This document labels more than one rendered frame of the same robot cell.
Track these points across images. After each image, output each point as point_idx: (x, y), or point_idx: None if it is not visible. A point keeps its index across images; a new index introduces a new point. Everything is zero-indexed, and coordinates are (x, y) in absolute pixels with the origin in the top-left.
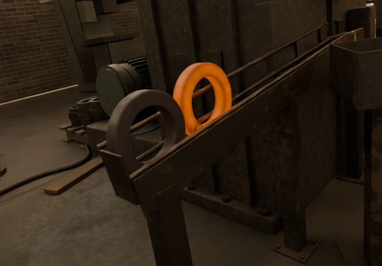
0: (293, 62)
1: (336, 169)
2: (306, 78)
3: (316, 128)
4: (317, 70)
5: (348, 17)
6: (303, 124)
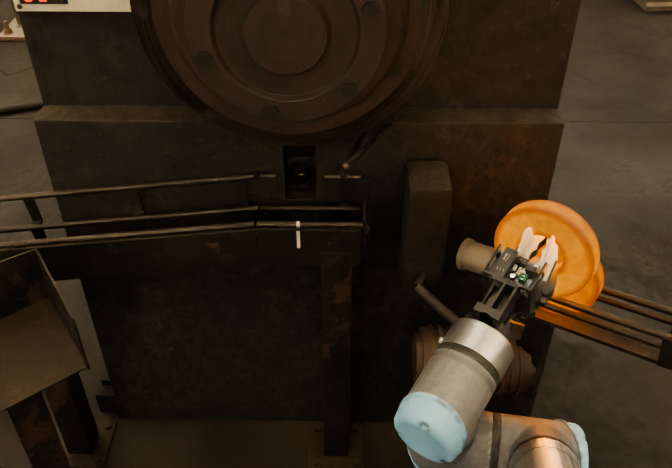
0: (90, 224)
1: None
2: (57, 264)
3: (232, 330)
4: (102, 261)
5: None
6: (173, 312)
